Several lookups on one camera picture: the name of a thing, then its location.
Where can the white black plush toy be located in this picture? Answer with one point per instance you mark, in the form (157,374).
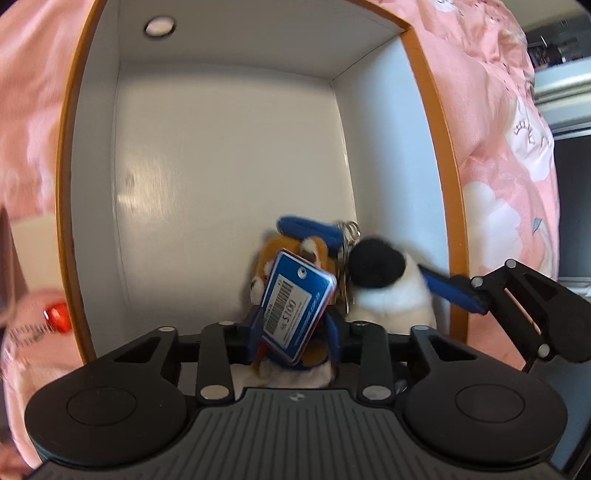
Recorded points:
(386,287)

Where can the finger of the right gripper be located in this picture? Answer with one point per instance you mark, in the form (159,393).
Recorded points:
(456,289)

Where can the red orange crochet fruit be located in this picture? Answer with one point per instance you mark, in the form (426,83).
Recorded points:
(57,317)

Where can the orange plush keychain with tag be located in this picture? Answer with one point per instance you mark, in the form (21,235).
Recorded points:
(299,290)

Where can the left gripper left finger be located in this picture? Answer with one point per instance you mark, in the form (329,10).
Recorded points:
(225,354)

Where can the pink patterned duvet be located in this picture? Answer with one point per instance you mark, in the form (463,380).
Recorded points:
(503,147)

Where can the orange white cardboard box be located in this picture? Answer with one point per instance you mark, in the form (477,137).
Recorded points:
(189,127)

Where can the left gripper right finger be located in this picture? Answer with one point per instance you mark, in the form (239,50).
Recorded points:
(369,362)

